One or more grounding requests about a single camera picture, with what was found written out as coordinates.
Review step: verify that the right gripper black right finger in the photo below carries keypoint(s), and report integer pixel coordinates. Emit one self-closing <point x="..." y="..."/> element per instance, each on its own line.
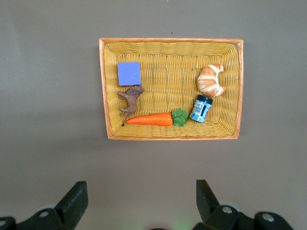
<point x="206" y="203"/>

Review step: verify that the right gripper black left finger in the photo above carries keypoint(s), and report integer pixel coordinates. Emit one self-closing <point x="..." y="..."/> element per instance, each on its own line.
<point x="72" y="206"/>

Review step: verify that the small blue labelled jar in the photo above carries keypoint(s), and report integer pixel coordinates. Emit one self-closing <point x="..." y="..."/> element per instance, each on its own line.
<point x="201" y="109"/>

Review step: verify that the orange toy carrot green leaves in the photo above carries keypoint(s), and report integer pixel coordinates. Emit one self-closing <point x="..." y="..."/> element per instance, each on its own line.
<point x="153" y="119"/>

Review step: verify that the toy croissant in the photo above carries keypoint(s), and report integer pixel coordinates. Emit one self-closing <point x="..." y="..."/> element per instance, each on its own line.
<point x="209" y="81"/>

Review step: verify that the yellow wicker basket orange rim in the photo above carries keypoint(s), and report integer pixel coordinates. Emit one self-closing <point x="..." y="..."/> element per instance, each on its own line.
<point x="168" y="79"/>

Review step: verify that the purple foam cube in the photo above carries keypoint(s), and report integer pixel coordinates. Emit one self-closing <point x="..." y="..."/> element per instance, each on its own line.
<point x="129" y="73"/>

